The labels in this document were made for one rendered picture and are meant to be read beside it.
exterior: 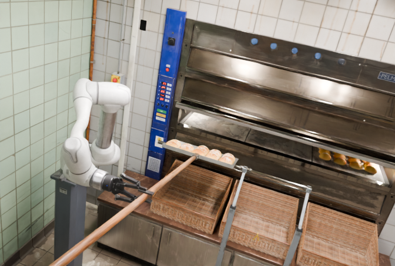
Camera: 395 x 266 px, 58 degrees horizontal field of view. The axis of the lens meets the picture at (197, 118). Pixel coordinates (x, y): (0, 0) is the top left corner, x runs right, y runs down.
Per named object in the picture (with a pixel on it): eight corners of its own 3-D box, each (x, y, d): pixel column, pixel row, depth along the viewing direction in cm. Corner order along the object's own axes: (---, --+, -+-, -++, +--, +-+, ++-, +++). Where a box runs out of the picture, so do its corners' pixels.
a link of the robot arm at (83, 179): (90, 192, 167) (85, 178, 158) (62, 182, 171) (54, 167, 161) (102, 174, 174) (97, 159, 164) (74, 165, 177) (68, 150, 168)
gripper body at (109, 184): (111, 171, 169) (129, 177, 167) (107, 188, 170) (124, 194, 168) (103, 175, 162) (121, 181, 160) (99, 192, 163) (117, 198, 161)
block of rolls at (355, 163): (318, 133, 356) (320, 128, 353) (368, 147, 345) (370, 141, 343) (318, 159, 301) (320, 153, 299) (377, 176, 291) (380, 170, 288)
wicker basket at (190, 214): (171, 183, 337) (175, 158, 326) (227, 203, 323) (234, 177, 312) (148, 211, 293) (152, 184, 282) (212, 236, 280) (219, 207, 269)
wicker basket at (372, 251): (298, 226, 310) (307, 200, 299) (365, 249, 297) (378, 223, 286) (294, 265, 266) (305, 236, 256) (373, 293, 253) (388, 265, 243)
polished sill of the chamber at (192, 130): (178, 126, 322) (179, 122, 321) (387, 188, 283) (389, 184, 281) (176, 128, 317) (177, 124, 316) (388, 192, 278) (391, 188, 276)
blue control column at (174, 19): (196, 147, 536) (224, 0, 453) (206, 150, 533) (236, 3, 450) (137, 223, 364) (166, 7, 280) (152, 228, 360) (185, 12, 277)
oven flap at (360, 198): (172, 150, 325) (178, 129, 324) (378, 215, 285) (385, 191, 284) (171, 151, 321) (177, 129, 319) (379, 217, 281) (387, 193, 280)
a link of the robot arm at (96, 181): (97, 184, 172) (109, 188, 171) (87, 189, 163) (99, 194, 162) (101, 167, 171) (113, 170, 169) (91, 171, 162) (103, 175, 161)
